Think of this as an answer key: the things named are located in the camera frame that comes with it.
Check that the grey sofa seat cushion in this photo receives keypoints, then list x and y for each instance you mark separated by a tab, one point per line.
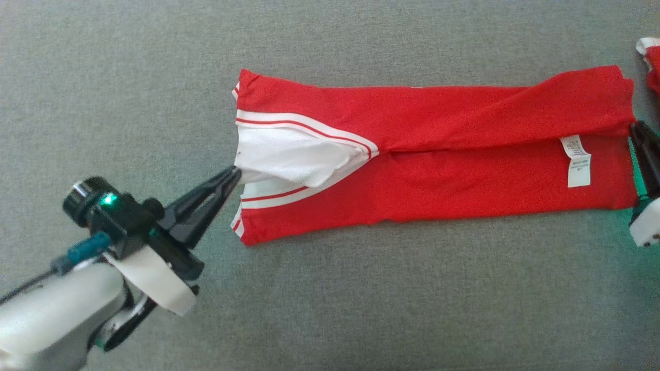
361	299

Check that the red shorts with white trim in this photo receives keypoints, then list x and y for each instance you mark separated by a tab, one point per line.
652	62

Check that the red white basketball jersey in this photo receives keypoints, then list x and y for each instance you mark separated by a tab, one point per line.
464	170

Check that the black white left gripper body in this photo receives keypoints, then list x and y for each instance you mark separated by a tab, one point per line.
129	232

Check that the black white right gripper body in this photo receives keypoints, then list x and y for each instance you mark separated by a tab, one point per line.
648	224

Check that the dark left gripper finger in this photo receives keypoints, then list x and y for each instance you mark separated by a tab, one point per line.
198	193
203	219

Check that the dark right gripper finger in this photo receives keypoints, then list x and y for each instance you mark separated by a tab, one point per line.
639	154
654	154

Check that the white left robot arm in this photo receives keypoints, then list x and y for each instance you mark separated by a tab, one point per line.
51	314

